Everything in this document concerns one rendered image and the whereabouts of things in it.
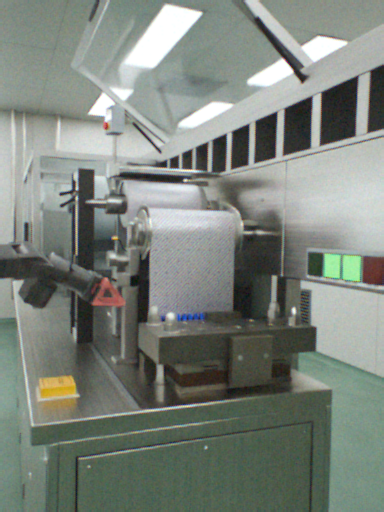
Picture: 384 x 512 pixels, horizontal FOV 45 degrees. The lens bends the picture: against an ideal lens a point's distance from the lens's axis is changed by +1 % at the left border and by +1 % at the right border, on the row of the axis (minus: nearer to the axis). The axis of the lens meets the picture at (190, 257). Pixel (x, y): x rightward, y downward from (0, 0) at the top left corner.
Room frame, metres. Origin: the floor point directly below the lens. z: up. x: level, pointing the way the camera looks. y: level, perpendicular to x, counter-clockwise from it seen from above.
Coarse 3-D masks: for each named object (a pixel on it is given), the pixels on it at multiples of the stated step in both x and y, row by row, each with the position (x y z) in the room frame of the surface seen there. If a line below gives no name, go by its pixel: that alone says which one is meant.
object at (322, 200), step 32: (288, 160) 1.19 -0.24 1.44; (320, 160) 1.07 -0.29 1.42; (352, 160) 0.97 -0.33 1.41; (224, 192) 1.53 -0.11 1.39; (256, 192) 1.34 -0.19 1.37; (288, 192) 1.19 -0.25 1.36; (320, 192) 1.07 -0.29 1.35; (352, 192) 0.97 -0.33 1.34; (288, 224) 1.18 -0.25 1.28; (320, 224) 1.06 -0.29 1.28; (352, 224) 0.97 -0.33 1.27; (256, 256) 1.33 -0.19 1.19; (288, 256) 1.18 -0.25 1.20; (352, 288) 0.96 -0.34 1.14
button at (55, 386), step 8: (64, 376) 1.03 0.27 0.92; (40, 384) 0.98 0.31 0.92; (48, 384) 0.97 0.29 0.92; (56, 384) 0.97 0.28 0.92; (64, 384) 0.97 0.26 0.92; (72, 384) 0.97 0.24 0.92; (40, 392) 0.95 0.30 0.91; (48, 392) 0.95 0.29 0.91; (56, 392) 0.96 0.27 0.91; (64, 392) 0.96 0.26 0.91; (72, 392) 0.97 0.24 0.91
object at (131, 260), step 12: (132, 252) 1.23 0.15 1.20; (120, 264) 1.22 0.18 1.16; (132, 264) 1.23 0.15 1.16; (120, 276) 1.21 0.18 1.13; (132, 276) 1.23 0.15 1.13; (132, 288) 1.23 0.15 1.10; (132, 300) 1.23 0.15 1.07; (132, 312) 1.23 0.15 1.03; (132, 324) 1.23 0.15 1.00; (132, 336) 1.23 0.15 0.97; (132, 348) 1.23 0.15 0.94; (120, 360) 1.21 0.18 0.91; (132, 360) 1.23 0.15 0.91
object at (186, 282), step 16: (160, 256) 1.18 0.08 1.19; (176, 256) 1.19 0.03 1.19; (192, 256) 1.21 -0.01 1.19; (208, 256) 1.23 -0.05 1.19; (224, 256) 1.24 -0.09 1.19; (160, 272) 1.18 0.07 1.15; (176, 272) 1.19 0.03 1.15; (192, 272) 1.21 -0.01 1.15; (208, 272) 1.23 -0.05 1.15; (224, 272) 1.24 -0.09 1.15; (160, 288) 1.18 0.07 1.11; (176, 288) 1.19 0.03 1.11; (192, 288) 1.21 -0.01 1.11; (208, 288) 1.23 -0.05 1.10; (224, 288) 1.24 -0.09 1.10; (160, 304) 1.18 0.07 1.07; (176, 304) 1.19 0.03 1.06; (192, 304) 1.21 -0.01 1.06; (208, 304) 1.23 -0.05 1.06; (224, 304) 1.24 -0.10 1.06
